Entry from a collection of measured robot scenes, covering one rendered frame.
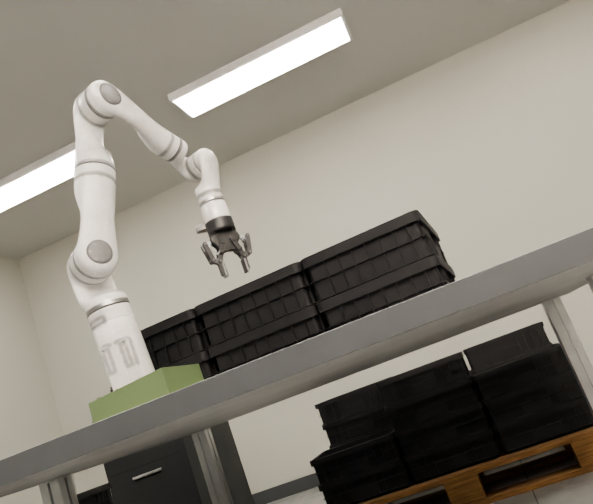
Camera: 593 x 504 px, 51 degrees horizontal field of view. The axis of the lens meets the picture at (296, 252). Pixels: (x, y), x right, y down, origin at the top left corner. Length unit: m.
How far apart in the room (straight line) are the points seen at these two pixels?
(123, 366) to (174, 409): 0.35
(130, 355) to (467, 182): 4.00
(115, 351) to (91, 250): 0.22
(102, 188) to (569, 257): 0.98
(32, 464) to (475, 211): 4.24
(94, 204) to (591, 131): 4.28
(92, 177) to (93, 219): 0.11
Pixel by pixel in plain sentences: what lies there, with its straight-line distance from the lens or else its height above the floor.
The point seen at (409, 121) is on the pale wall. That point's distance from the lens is 5.19.
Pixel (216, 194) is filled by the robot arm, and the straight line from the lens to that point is 1.67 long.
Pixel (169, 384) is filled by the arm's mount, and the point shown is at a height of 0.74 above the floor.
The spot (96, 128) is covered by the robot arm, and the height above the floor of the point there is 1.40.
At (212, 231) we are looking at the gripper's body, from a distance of 1.64.
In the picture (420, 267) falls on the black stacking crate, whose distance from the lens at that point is 1.38.
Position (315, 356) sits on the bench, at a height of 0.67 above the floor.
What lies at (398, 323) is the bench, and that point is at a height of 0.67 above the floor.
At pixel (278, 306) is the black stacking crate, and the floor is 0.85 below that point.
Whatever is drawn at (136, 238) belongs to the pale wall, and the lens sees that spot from 5.71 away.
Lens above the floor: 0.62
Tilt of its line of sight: 13 degrees up
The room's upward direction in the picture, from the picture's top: 20 degrees counter-clockwise
